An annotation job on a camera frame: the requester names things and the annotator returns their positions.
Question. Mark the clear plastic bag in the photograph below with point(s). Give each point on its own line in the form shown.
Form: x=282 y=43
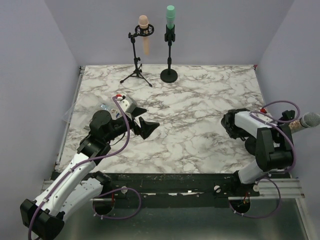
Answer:
x=81 y=112

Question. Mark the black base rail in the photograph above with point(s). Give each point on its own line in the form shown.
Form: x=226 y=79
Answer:
x=164 y=190

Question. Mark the black tripod microphone stand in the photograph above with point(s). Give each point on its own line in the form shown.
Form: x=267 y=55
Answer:
x=137 y=73

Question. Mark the green microphone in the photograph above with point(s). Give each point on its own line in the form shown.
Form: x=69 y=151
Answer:
x=170 y=18

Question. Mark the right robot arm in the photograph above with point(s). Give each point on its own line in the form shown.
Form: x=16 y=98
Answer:
x=241 y=124

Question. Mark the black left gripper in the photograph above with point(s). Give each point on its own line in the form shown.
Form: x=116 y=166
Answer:
x=146 y=127

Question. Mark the pink microphone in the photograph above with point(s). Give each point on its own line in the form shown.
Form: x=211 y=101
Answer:
x=144 y=26

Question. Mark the rhinestone microphone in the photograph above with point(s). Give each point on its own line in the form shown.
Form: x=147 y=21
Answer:
x=308 y=120

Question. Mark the aluminium frame rail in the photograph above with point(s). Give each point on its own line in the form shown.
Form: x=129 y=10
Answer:
x=289 y=188

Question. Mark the black round-base stand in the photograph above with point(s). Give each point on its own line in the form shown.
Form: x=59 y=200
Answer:
x=287 y=117
x=169 y=75

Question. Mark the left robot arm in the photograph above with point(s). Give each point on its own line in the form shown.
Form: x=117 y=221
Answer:
x=46 y=215

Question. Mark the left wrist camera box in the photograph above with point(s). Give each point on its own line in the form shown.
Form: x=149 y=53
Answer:
x=127 y=104

